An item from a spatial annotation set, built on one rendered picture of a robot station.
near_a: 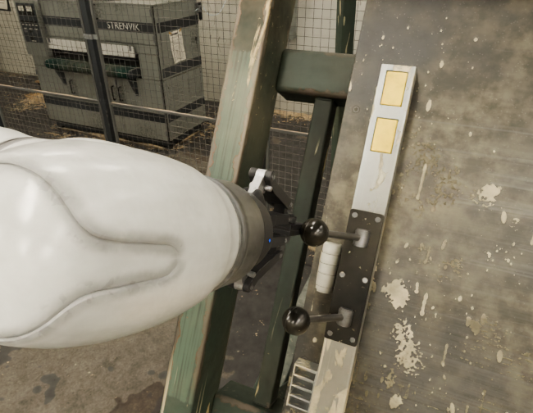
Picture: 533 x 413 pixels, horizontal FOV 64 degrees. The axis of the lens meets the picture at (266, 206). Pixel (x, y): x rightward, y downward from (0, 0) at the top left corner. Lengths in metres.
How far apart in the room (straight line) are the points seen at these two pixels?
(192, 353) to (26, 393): 1.85
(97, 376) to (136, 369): 0.19
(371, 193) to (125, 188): 0.50
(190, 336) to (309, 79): 0.49
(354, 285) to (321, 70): 0.37
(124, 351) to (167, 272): 2.34
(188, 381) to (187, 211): 0.58
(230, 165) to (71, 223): 0.54
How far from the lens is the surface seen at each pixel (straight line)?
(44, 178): 0.18
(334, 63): 0.78
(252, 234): 0.31
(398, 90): 0.67
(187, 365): 0.77
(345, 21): 1.34
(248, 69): 0.73
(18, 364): 2.71
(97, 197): 0.18
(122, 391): 2.39
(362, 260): 0.64
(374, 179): 0.65
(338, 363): 0.69
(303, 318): 0.57
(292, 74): 0.79
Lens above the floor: 1.86
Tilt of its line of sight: 31 degrees down
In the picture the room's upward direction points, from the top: straight up
